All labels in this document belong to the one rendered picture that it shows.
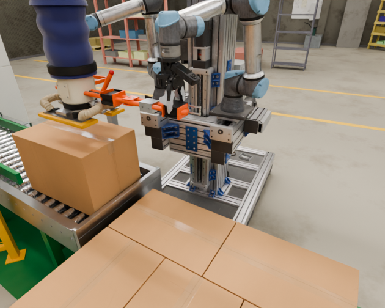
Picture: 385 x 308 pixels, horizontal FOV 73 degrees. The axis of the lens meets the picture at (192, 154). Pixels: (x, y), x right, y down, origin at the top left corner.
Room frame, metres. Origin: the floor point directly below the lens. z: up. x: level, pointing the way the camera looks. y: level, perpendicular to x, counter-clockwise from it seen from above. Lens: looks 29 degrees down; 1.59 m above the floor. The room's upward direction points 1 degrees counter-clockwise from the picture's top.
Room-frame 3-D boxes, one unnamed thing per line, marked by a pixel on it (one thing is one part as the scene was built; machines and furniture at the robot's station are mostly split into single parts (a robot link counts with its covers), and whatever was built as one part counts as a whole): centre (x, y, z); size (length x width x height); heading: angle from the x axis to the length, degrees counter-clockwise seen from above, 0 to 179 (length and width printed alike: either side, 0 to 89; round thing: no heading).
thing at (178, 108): (1.03, 0.07, 1.22); 0.08 x 0.07 x 0.05; 60
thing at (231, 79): (1.53, -0.25, 1.20); 0.13 x 0.12 x 0.14; 44
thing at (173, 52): (1.04, 0.08, 1.44); 0.08 x 0.08 x 0.05
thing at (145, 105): (1.10, 0.19, 1.21); 0.07 x 0.07 x 0.04; 60
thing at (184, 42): (8.97, -0.18, 0.35); 1.02 x 0.83 x 0.69; 64
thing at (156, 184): (1.26, 0.42, 0.47); 0.70 x 0.03 x 0.15; 148
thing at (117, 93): (1.21, 0.37, 1.22); 0.10 x 0.08 x 0.06; 150
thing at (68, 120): (1.25, 0.64, 1.12); 0.34 x 0.10 x 0.05; 60
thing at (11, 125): (2.29, 1.58, 0.60); 1.60 x 0.11 x 0.09; 58
